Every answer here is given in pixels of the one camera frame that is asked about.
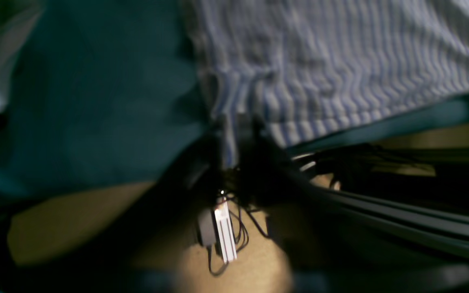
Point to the teal table cloth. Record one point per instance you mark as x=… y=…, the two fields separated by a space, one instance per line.
x=101 y=92

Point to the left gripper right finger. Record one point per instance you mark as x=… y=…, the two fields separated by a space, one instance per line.
x=270 y=178

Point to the blue white striped T-shirt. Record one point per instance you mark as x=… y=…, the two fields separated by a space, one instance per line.
x=313 y=68

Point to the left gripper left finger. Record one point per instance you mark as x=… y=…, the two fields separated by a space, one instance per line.
x=191 y=181

